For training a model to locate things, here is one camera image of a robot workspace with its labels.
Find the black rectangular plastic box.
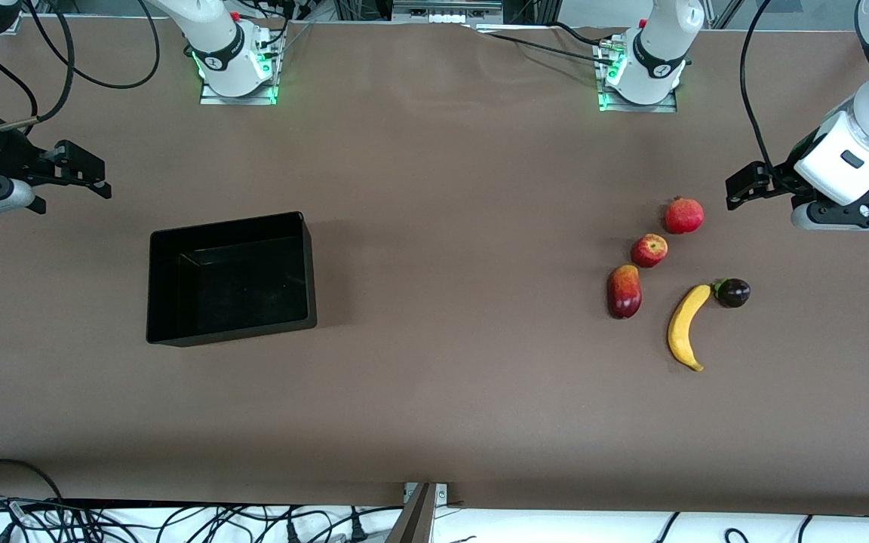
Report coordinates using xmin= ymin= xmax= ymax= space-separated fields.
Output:
xmin=146 ymin=211 xmax=319 ymax=348

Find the red yellow apple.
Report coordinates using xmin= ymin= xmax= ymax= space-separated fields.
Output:
xmin=631 ymin=233 xmax=669 ymax=269

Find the yellow banana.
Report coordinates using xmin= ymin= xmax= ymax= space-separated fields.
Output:
xmin=667 ymin=284 xmax=713 ymax=373

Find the red pomegranate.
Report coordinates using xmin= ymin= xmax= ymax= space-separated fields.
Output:
xmin=665 ymin=196 xmax=705 ymax=235

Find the dark purple eggplant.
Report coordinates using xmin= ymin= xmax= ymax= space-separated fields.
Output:
xmin=712 ymin=278 xmax=751 ymax=309

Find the red yellow mango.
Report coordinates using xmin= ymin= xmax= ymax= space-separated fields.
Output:
xmin=606 ymin=264 xmax=643 ymax=320

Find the brown table cover sheet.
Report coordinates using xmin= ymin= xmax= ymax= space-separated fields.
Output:
xmin=0 ymin=14 xmax=869 ymax=518

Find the black cable with metal plug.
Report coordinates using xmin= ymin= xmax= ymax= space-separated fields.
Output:
xmin=0 ymin=34 xmax=41 ymax=133

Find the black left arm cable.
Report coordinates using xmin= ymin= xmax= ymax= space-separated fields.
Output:
xmin=739 ymin=0 xmax=779 ymax=171

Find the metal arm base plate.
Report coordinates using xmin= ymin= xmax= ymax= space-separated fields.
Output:
xmin=597 ymin=41 xmax=679 ymax=114
xmin=199 ymin=30 xmax=280 ymax=106

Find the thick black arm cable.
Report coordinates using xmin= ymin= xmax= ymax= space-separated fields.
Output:
xmin=23 ymin=0 xmax=161 ymax=121

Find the thin black table cable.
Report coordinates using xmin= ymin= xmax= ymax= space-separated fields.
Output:
xmin=472 ymin=23 xmax=610 ymax=66

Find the black cable arc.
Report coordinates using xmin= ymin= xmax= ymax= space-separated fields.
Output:
xmin=0 ymin=458 xmax=66 ymax=502

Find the tangled black cable bundle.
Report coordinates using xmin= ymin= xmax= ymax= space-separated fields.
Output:
xmin=0 ymin=494 xmax=405 ymax=543

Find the metal frame post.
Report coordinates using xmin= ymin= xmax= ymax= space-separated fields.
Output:
xmin=385 ymin=481 xmax=450 ymax=543

